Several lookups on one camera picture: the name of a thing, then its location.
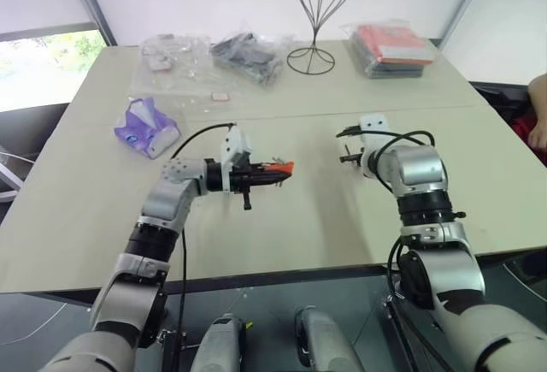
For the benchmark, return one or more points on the small pink white card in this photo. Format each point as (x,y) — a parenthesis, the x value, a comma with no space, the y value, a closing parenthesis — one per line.
(220,96)

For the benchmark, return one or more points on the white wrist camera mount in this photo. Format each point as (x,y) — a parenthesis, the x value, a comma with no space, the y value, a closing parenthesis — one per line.
(374,126)
(233,145)

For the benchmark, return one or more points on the silver hex keys bundle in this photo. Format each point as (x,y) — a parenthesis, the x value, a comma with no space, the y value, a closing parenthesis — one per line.
(278,159)

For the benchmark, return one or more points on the bagged red and grey books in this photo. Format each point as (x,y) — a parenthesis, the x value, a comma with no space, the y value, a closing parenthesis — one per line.
(391,49)

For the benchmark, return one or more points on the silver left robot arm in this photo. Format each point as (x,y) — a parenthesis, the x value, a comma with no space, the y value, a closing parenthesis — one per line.
(164,205)

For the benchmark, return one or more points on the clear plastic bag with cards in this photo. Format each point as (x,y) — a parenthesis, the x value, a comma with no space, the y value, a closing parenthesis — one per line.
(171,68)

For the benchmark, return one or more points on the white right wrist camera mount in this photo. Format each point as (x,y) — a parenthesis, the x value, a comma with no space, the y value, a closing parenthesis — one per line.
(374,126)

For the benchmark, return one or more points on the grey robot leg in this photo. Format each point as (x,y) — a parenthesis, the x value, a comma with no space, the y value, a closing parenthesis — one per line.
(329,342)
(220,342)

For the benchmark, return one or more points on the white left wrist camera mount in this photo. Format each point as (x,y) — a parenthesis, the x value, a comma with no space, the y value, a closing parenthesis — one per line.
(233,145)

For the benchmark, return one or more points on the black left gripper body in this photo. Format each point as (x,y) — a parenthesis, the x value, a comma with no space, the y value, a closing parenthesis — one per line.
(245,179)

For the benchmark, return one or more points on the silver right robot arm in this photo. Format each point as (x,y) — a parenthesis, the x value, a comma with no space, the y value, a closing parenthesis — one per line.
(419,171)

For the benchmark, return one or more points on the purple tissue pack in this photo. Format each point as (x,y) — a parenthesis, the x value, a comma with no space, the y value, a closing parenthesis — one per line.
(147,130)

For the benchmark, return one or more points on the bag of black parts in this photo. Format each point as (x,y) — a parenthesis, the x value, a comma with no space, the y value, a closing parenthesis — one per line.
(248,57)

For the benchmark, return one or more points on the orange hex key holder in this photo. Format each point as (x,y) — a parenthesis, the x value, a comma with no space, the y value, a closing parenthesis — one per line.
(284,167)

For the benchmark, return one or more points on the red cloth item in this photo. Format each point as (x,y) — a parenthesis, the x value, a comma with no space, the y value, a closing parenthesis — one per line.
(522,129)

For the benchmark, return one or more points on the grey chair frame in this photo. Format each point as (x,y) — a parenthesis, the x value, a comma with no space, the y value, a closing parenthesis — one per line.
(10,177)

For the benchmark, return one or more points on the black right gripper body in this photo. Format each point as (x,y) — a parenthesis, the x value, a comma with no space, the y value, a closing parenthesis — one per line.
(360,155)

